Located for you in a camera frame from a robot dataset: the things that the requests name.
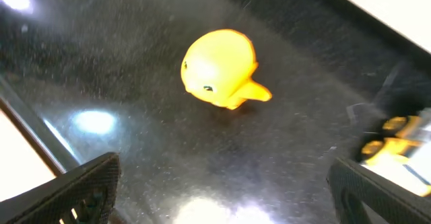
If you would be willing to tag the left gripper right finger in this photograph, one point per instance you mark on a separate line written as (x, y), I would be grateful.
(377, 197)

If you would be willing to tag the white shelf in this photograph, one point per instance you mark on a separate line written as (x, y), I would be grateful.
(397, 5)

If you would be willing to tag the grey and yellow toy truck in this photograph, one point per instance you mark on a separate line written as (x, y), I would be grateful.
(397, 146)

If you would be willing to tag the yellow rubber duck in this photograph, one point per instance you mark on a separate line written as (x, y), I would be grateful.
(219, 66)

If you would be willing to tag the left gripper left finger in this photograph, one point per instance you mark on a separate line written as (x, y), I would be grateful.
(67, 193)

